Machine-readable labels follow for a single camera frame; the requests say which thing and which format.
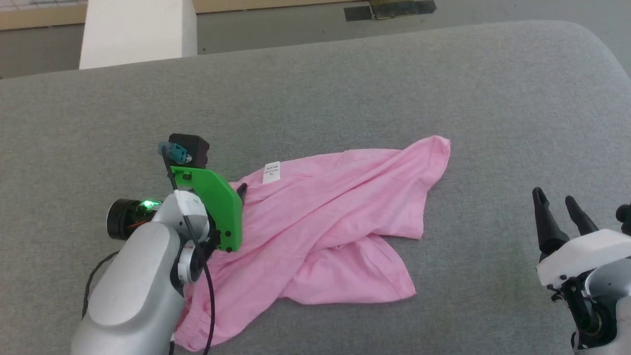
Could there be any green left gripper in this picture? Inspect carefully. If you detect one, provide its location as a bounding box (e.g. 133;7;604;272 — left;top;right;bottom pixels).
170;167;248;253

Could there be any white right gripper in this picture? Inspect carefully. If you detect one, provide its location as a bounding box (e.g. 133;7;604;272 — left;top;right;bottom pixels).
532;187;631;289

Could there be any pink garment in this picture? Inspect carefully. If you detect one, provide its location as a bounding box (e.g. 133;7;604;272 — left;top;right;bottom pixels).
174;135;452;353

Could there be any grey fabric sofa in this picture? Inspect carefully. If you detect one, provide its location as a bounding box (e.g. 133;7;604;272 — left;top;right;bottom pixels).
0;20;631;355

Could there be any white pillar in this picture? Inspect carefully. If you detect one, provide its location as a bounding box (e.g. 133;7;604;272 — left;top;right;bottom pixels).
79;0;198;70

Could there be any dark floor plate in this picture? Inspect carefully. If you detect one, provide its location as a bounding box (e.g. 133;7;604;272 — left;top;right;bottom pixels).
369;0;437;20

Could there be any teal cable connector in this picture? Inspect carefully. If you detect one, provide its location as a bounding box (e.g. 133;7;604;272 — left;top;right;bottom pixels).
157;142;192;165

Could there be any thin black cable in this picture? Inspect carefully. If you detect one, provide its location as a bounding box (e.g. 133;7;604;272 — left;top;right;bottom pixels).
163;148;216;355
81;250;122;319

